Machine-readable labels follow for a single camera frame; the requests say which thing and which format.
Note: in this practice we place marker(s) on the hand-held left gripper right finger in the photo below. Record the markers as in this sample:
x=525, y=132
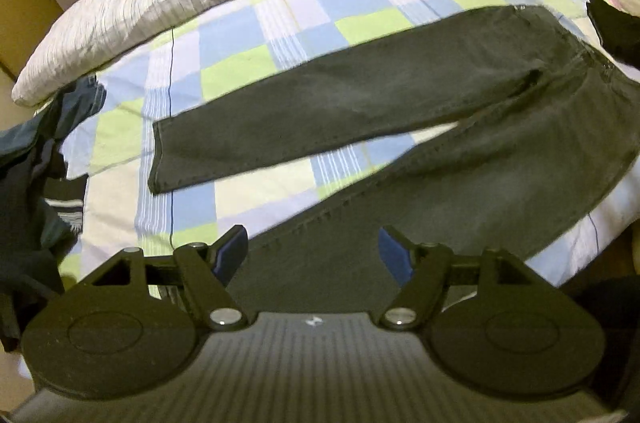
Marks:
x=394, y=253

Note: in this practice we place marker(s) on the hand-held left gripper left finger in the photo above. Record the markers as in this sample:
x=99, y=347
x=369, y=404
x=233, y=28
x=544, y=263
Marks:
x=234, y=249

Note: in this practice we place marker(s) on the dark grey pants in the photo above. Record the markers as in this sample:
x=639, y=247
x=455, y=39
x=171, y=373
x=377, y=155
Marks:
x=350, y=103

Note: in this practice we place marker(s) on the dark blue clothes pile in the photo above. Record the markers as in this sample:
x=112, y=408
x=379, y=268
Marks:
x=30, y=223

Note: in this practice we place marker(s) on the black white striped garment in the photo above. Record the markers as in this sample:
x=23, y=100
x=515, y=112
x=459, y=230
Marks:
x=67, y=200

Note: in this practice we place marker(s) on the checkered bed sheet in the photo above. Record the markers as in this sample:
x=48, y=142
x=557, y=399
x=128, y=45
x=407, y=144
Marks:
x=240, y=33

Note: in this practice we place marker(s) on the grey striped quilt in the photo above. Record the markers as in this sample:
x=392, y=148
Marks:
x=125, y=3

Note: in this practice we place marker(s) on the black folded garment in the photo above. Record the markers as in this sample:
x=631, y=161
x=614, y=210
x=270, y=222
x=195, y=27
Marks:
x=617, y=30

